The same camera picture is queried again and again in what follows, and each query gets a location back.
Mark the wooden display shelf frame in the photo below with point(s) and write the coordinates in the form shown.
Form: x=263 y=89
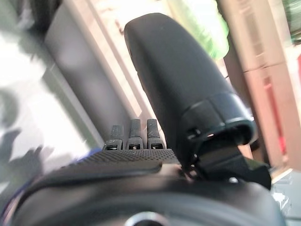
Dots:
x=77 y=58

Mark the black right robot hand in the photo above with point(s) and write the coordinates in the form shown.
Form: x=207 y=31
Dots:
x=188 y=70

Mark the small napa cabbage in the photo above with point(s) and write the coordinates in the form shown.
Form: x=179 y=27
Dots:
x=209 y=33

